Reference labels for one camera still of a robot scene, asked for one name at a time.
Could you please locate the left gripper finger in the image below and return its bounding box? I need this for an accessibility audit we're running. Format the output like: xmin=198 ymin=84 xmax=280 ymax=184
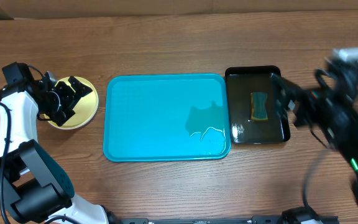
xmin=50 ymin=103 xmax=75 ymax=127
xmin=68 ymin=76 xmax=93 ymax=101

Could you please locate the lime green plate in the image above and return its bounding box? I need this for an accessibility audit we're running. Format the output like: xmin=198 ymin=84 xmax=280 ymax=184
xmin=48 ymin=77 xmax=99 ymax=130

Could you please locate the green yellow sponge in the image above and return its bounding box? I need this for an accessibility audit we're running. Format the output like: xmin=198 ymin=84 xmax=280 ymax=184
xmin=250 ymin=92 xmax=269 ymax=121

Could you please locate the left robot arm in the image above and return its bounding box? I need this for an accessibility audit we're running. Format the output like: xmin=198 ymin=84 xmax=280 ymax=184
xmin=0 ymin=68 xmax=120 ymax=223

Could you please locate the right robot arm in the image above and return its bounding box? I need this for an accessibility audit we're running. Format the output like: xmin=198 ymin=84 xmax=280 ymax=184
xmin=272 ymin=70 xmax=358 ymax=205

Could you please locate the black water tray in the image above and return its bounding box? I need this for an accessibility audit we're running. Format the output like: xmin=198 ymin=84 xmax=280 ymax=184
xmin=225 ymin=65 xmax=290 ymax=144

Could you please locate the teal plastic tray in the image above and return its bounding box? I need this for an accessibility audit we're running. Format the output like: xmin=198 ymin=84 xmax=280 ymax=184
xmin=103 ymin=73 xmax=231 ymax=162

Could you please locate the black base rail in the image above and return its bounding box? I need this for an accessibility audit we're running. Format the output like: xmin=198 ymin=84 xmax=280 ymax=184
xmin=116 ymin=215 xmax=340 ymax=224

